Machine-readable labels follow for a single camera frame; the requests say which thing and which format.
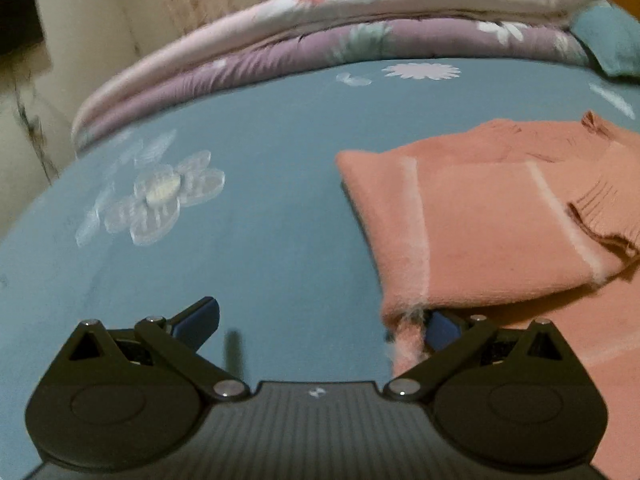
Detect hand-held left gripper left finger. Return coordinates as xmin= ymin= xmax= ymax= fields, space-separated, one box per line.
xmin=42 ymin=296 xmax=251 ymax=402

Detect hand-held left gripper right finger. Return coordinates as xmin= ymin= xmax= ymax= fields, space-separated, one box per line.
xmin=382 ymin=310 xmax=588 ymax=404

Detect orange striped sweater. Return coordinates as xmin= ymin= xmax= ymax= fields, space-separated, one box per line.
xmin=335 ymin=110 xmax=640 ymax=480

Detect bed with teal printed sheet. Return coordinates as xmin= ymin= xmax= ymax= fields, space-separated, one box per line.
xmin=0 ymin=57 xmax=640 ymax=480

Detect purple floral quilt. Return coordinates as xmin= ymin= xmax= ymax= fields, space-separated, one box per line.
xmin=75 ymin=17 xmax=601 ymax=153

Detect teal pillow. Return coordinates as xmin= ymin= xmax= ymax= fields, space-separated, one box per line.
xmin=570 ymin=0 xmax=640 ymax=78

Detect pink floral quilt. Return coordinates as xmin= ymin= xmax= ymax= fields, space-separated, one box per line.
xmin=70 ymin=0 xmax=616 ymax=146

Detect wall cables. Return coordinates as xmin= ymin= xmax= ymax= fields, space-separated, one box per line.
xmin=10 ymin=75 xmax=61 ymax=186

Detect black wall television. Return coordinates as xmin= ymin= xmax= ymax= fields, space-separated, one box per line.
xmin=0 ymin=0 xmax=46 ymax=56

